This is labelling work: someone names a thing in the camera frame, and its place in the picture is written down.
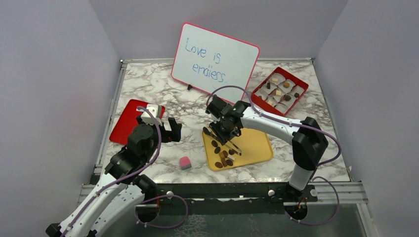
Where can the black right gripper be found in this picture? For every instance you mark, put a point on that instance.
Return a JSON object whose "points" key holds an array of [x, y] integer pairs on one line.
{"points": [[222, 137]]}

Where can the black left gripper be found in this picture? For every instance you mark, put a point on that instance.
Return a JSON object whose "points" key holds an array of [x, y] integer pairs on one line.
{"points": [[173, 135]]}

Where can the red box lid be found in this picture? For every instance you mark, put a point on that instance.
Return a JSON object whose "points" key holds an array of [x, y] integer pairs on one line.
{"points": [[128, 121]]}

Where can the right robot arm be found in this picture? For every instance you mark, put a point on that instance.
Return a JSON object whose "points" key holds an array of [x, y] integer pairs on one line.
{"points": [[308, 141]]}

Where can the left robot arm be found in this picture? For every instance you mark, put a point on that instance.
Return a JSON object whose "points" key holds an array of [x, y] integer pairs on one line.
{"points": [[122, 185]]}

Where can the dark oval chocolate front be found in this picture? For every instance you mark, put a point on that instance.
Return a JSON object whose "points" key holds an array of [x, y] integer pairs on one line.
{"points": [[219, 165]]}

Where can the red chocolate box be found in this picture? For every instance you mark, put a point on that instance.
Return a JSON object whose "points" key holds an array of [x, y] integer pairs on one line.
{"points": [[283, 104]]}

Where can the pink whiteboard eraser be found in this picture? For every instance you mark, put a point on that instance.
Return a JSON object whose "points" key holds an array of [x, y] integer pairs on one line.
{"points": [[185, 163]]}

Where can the yellow plastic tray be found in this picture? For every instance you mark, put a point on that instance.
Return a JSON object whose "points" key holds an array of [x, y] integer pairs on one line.
{"points": [[255, 146]]}

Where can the pink-framed whiteboard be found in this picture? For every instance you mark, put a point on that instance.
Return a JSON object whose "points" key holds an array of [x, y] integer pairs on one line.
{"points": [[208, 60]]}

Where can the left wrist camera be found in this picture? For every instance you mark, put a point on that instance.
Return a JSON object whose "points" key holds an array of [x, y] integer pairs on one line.
{"points": [[153, 115]]}

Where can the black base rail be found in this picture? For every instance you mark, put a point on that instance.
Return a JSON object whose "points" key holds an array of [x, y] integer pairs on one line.
{"points": [[207, 199]]}

